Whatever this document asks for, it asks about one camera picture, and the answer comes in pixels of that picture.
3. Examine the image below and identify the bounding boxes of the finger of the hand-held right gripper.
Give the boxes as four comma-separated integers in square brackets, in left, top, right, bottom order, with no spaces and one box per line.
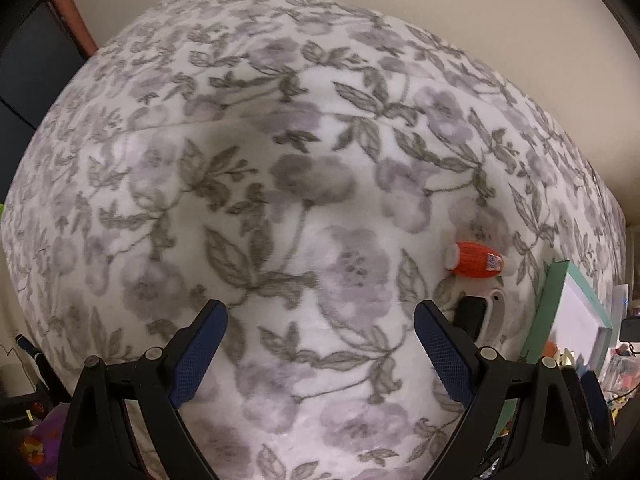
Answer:
[561,366,596,456]
[580,370,615,466]

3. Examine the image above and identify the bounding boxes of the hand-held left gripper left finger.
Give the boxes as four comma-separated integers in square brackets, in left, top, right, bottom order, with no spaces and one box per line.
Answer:
[60,299,229,480]

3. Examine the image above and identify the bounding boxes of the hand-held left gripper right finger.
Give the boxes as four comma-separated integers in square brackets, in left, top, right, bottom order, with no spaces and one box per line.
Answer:
[414,300,588,480]

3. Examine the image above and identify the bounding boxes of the green rimmed white tray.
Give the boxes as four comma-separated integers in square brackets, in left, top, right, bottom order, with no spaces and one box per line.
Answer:
[520,259,615,411]

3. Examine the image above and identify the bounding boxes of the small black adapter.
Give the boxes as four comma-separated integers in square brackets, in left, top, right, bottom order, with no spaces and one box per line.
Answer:
[452,296,488,341]

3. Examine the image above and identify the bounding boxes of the white power strip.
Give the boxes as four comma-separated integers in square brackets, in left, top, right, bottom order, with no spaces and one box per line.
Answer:
[612,284,630,321]

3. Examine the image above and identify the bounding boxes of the orange bottle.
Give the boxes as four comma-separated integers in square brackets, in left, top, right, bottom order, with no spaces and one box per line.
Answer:
[444,241,516,278]

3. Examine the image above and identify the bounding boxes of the purple printed bag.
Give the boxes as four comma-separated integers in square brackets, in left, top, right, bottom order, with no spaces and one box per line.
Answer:
[27,402,71,480]

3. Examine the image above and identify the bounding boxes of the grey floral blanket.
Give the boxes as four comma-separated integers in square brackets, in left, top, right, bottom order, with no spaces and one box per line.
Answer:
[0,0,628,480]

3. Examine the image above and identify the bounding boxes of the dark cabinet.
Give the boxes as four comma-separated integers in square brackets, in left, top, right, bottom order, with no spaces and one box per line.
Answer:
[0,5,86,131]

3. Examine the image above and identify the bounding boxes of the red-brown board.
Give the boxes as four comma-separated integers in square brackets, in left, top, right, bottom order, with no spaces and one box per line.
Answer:
[50,0,98,58]

